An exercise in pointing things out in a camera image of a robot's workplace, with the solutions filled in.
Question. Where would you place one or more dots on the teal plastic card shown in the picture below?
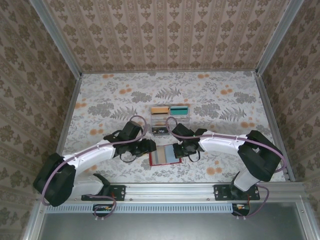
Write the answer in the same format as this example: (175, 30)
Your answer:
(170, 153)

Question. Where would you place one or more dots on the red leather card holder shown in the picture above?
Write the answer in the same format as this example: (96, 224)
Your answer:
(155, 157)

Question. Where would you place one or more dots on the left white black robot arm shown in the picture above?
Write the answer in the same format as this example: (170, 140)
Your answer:
(95, 155)

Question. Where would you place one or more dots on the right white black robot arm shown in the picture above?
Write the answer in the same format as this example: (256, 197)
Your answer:
(220, 145)

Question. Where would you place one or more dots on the clear acrylic card organizer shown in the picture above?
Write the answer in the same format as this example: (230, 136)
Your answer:
(178, 120)

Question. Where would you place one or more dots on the black printed card stack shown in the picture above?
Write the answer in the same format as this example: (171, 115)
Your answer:
(160, 131)

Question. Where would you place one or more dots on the teal card stack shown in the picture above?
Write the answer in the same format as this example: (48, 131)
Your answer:
(179, 110)

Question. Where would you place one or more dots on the orange card stack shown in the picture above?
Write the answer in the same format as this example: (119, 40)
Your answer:
(159, 110)

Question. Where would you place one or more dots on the black connector board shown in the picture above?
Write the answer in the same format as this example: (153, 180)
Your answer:
(241, 210)
(100, 211)

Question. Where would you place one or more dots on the grey metal panel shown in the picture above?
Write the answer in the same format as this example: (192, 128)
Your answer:
(170, 227)

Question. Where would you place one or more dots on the long aluminium base rail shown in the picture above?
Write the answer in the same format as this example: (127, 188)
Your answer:
(170, 191)

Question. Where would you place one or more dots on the aluminium table edge rail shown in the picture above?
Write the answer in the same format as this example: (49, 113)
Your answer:
(71, 100)
(267, 105)

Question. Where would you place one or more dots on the thin aluminium table rail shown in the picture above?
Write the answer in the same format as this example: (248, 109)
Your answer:
(170, 72)

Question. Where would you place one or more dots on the aluminium frame post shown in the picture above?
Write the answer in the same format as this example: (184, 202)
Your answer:
(57, 37)
(278, 37)

